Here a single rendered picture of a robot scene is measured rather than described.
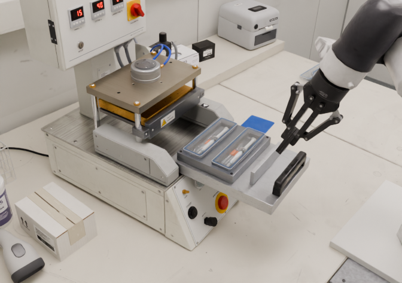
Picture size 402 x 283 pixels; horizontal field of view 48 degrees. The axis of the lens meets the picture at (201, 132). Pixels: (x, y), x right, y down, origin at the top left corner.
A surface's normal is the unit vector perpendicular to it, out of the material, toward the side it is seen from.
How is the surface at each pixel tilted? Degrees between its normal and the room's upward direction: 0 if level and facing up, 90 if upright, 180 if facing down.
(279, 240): 0
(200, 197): 65
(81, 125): 0
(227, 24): 90
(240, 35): 90
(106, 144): 90
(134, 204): 90
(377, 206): 0
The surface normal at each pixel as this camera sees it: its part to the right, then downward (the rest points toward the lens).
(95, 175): -0.56, 0.46
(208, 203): 0.76, -0.04
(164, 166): 0.56, -0.40
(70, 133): 0.03, -0.82
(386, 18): -0.36, 0.42
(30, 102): 0.73, 0.40
